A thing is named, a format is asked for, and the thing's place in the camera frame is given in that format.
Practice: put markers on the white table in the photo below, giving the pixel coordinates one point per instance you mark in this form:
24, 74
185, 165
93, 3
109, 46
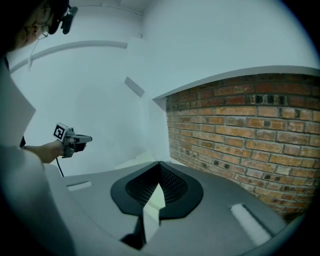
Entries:
125, 166

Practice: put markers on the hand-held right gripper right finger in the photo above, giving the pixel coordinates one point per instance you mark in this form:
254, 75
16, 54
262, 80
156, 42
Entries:
212, 212

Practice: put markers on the black head-mounted camera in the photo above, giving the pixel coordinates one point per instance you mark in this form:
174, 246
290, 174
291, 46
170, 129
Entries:
66, 18

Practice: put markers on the grey rectangular wall plate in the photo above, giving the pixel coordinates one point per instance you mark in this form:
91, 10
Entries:
134, 87

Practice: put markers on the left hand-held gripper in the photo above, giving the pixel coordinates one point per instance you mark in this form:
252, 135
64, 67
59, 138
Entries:
61, 132

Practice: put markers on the person's black shirt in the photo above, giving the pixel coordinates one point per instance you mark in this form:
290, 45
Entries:
23, 142

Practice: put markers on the person's left forearm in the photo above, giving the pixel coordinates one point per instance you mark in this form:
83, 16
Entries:
42, 151

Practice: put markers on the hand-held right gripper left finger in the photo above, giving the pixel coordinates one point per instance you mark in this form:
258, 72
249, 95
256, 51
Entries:
105, 197

